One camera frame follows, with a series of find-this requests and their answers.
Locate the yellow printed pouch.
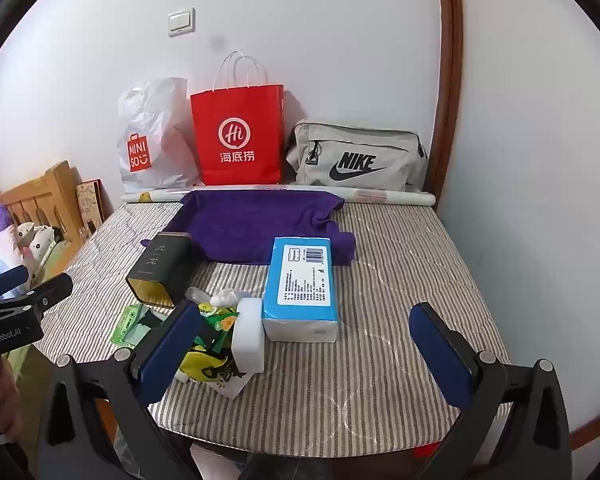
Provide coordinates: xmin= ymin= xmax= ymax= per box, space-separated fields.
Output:
xmin=177 ymin=305 xmax=251 ymax=401

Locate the striped mattress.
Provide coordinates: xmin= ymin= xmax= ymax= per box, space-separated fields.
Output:
xmin=32 ymin=195 xmax=511 ymax=458

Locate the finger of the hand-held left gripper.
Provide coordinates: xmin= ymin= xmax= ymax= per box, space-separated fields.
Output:
xmin=29 ymin=273 xmax=74 ymax=318
xmin=0 ymin=265 xmax=30 ymax=301

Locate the printed paper roll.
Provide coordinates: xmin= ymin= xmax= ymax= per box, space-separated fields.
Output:
xmin=121 ymin=184 xmax=437 ymax=207

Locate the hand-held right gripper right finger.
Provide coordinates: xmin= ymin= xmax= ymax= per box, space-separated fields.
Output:
xmin=409 ymin=302 xmax=573 ymax=480

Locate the white light switch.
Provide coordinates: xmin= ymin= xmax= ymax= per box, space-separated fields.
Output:
xmin=168 ymin=8 xmax=196 ymax=37

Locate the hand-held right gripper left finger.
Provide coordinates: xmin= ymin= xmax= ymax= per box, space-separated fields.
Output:
xmin=37 ymin=300 xmax=202 ymax=480

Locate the white spotted plush toy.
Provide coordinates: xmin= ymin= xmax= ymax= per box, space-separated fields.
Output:
xmin=12 ymin=221 xmax=61 ymax=266

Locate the red paper bag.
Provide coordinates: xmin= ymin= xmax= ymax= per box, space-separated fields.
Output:
xmin=190 ymin=50 xmax=285 ymax=187

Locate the white plastic shopping bag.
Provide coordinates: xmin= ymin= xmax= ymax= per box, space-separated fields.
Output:
xmin=117 ymin=77 xmax=203 ymax=194

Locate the green tissue packet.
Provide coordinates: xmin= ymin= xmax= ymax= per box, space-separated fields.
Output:
xmin=111 ymin=304 xmax=153 ymax=346

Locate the wooden headboard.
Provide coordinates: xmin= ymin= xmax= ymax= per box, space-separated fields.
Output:
xmin=0 ymin=161 xmax=86 ymax=256

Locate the purple towel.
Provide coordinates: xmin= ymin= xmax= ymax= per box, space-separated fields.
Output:
xmin=141 ymin=190 xmax=357 ymax=266

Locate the wooden door frame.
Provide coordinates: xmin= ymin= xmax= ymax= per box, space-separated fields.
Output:
xmin=427 ymin=0 xmax=465 ymax=191

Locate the blue tissue pack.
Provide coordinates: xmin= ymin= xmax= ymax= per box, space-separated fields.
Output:
xmin=261 ymin=236 xmax=340 ymax=343

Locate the person's left hand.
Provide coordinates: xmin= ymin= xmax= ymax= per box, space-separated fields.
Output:
xmin=0 ymin=355 xmax=24 ymax=440

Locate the picture book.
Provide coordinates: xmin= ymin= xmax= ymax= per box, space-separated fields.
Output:
xmin=76 ymin=178 xmax=106 ymax=233

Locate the clear plastic packet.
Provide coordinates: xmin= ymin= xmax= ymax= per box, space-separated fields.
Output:
xmin=185 ymin=286 xmax=246 ymax=311

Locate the grey waist bag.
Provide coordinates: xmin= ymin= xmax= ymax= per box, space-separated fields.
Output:
xmin=285 ymin=119 xmax=429 ymax=192

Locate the dark green tin box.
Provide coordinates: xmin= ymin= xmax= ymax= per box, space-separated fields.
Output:
xmin=126 ymin=233 xmax=197 ymax=309

